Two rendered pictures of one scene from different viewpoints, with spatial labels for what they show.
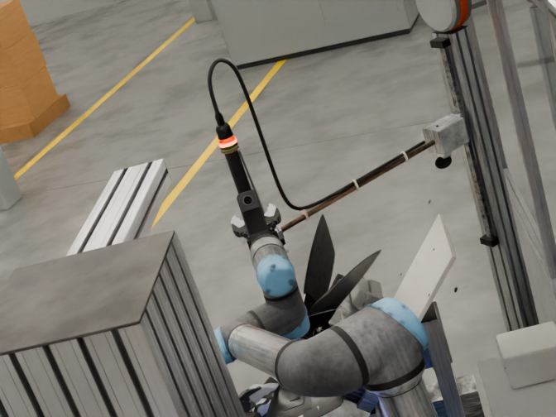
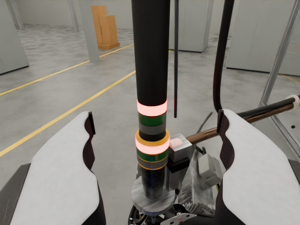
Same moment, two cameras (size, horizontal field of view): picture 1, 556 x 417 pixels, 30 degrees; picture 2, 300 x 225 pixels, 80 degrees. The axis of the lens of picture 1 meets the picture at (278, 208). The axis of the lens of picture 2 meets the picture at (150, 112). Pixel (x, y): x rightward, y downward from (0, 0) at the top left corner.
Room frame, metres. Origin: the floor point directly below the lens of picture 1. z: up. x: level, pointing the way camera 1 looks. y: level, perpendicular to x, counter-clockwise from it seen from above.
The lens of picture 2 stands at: (2.14, 0.06, 1.72)
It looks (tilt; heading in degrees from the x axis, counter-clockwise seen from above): 32 degrees down; 2
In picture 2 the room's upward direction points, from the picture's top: 1 degrees counter-clockwise
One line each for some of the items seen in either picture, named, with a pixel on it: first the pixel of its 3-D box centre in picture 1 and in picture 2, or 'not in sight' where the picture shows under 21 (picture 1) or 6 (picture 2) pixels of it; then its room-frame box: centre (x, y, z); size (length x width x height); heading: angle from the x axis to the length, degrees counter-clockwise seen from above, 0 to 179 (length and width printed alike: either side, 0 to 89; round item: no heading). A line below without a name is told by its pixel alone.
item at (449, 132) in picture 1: (447, 133); not in sight; (2.60, -0.50, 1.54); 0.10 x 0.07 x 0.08; 117
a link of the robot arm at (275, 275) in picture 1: (274, 271); not in sight; (1.94, 0.05, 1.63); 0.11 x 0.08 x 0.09; 2
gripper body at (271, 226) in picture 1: (264, 243); not in sight; (2.10, 0.05, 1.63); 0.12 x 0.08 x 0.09; 2
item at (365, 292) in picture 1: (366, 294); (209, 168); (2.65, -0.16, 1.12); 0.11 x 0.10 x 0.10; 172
